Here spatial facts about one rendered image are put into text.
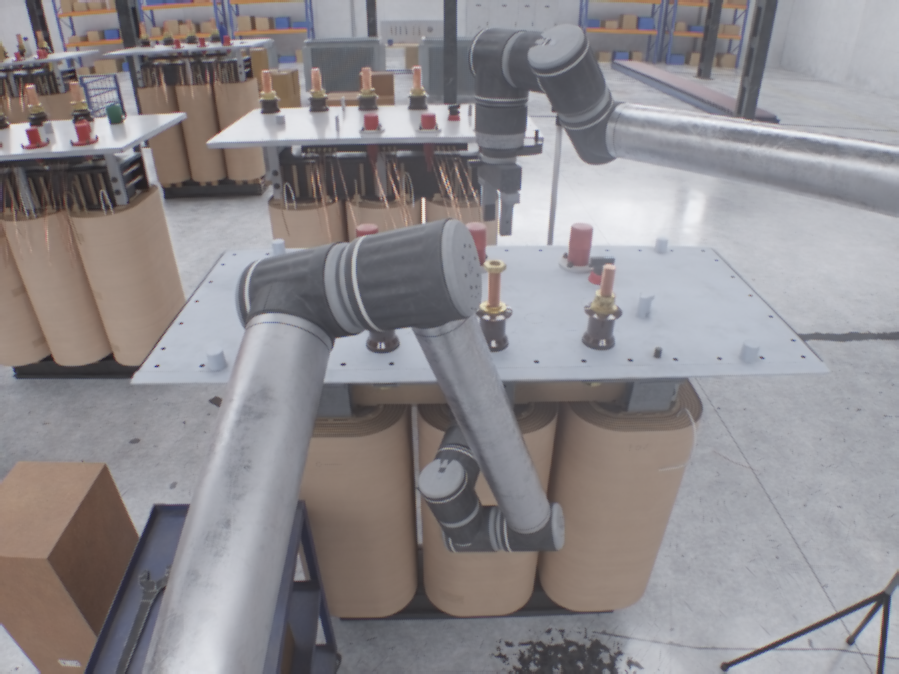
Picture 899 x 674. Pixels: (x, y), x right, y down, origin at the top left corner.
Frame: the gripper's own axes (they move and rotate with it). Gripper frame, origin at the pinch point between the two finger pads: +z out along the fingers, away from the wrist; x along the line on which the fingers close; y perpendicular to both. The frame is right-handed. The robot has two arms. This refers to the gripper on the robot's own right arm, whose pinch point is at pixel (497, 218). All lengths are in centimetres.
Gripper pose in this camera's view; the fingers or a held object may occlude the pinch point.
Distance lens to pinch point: 131.6
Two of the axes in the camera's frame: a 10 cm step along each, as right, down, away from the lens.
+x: 3.2, 5.0, -8.1
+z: 0.0, 8.5, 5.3
